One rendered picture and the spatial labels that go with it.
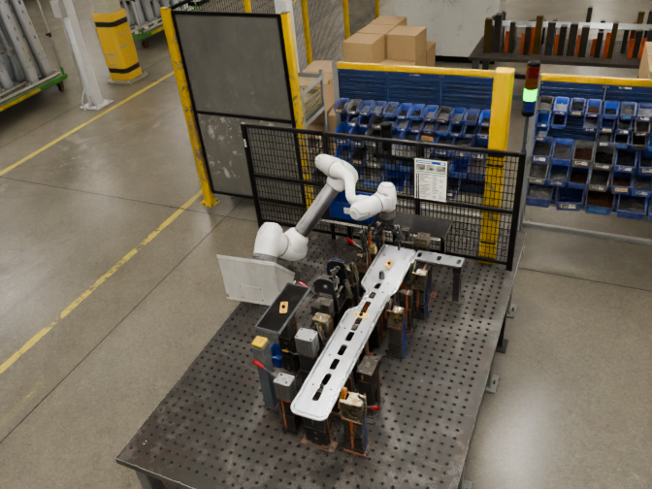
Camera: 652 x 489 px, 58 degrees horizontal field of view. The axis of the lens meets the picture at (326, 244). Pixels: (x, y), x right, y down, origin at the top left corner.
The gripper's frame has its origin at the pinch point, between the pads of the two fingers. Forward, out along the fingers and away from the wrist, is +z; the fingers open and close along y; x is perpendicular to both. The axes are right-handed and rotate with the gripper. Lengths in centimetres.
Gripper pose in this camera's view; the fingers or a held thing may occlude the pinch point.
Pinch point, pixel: (388, 245)
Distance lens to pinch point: 346.3
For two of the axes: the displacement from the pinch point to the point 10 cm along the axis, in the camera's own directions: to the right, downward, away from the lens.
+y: 9.1, 1.7, -3.7
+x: 4.0, -5.5, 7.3
